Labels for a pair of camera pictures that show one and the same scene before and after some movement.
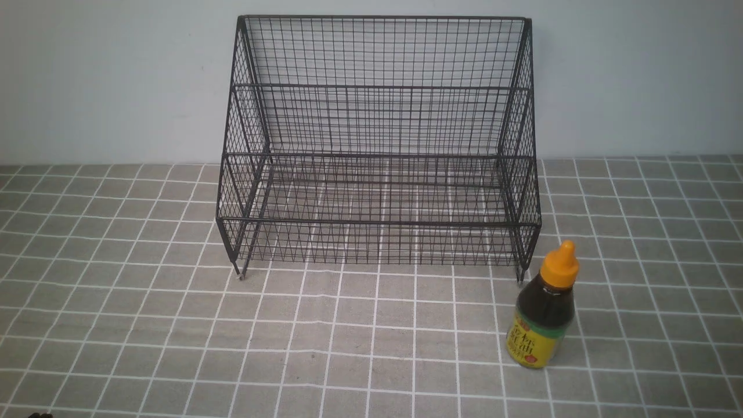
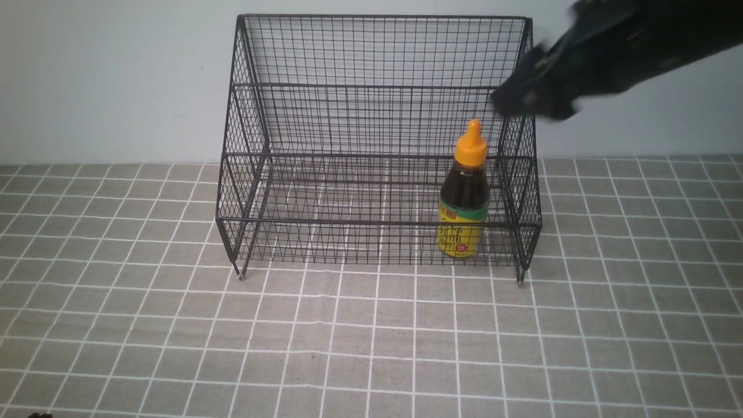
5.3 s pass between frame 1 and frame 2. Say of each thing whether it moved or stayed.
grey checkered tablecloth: stayed
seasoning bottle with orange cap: moved
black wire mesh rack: stayed
